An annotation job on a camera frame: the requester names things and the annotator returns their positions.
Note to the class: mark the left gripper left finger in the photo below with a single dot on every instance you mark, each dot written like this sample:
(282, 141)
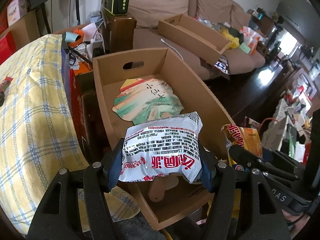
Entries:
(100, 178)

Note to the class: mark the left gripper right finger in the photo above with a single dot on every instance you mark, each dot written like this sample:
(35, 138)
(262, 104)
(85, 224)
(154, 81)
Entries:
(218, 178)

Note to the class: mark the orange snack bag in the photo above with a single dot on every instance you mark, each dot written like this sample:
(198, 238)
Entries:
(247, 138)

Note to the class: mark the grey white snack bag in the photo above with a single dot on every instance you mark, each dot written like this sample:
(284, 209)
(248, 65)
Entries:
(161, 147)

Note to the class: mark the pink mouse-ear handheld fan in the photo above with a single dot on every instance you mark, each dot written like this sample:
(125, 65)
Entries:
(160, 185)

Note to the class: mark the painted folding paper fan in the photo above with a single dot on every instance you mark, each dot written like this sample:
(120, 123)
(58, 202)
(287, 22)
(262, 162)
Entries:
(141, 100)

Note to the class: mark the person right hand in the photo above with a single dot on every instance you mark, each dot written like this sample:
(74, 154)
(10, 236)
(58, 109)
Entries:
(298, 222)

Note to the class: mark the large open cardboard box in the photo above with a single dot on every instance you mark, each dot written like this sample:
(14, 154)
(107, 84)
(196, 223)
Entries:
(111, 71)

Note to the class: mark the yellow checkered tablecloth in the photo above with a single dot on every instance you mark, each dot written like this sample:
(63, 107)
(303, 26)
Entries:
(37, 132)

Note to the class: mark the red snack packet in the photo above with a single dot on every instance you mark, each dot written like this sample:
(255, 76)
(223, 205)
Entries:
(5, 83)

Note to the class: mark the yellow plastic bag on sofa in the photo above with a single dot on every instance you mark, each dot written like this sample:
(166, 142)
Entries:
(233, 41)

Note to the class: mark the shallow cardboard tray on sofa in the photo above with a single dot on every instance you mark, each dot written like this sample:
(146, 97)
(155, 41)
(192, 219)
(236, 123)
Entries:
(191, 34)

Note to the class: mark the red gift box lower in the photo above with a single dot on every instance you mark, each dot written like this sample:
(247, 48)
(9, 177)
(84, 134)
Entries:
(7, 47)

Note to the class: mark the brown sofa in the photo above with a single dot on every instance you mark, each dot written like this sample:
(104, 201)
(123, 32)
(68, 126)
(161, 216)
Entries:
(215, 11)

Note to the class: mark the pink small box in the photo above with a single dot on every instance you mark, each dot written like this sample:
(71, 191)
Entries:
(16, 10)

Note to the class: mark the brown cardboard box by wall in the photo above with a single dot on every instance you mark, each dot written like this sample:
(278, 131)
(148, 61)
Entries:
(24, 31)

